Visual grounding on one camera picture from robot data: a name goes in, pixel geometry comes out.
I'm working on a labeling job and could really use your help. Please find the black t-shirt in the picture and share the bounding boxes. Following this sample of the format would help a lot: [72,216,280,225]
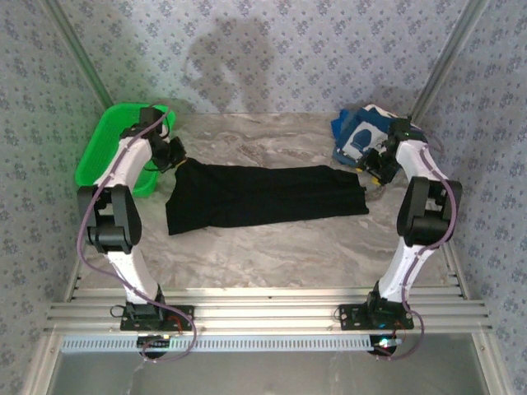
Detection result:
[164,158,371,236]

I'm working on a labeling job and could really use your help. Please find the blue t-shirt with white print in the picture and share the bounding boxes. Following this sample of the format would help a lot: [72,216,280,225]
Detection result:
[342,105,413,165]

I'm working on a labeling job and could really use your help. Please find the plain dark blue folded t-shirt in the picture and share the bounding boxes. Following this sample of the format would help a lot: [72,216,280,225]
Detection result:
[330,109,360,165]

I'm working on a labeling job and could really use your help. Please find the green plastic basket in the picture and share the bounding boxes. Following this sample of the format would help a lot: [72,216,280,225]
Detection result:
[73,102,177,199]

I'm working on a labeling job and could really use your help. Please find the small controller board with LED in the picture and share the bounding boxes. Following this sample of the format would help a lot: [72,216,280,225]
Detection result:
[138,333,172,351]
[372,336,403,356]

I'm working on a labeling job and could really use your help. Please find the aluminium cross rails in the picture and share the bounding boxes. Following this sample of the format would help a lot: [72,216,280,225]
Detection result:
[44,286,493,335]

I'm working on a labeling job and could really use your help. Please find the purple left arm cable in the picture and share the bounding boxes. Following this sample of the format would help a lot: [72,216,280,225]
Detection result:
[77,105,199,364]

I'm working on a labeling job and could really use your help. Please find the aluminium corner post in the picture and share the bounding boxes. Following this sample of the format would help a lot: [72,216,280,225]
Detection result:
[43,0,117,110]
[409,0,491,121]

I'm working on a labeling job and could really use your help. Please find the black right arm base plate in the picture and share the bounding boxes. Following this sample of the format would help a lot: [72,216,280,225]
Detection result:
[337,303,415,332]

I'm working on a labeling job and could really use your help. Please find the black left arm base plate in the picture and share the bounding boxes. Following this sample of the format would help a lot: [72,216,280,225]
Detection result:
[119,303,195,333]

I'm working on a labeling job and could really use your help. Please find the grey slotted cable duct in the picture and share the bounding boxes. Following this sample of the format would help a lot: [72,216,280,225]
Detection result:
[61,332,407,355]

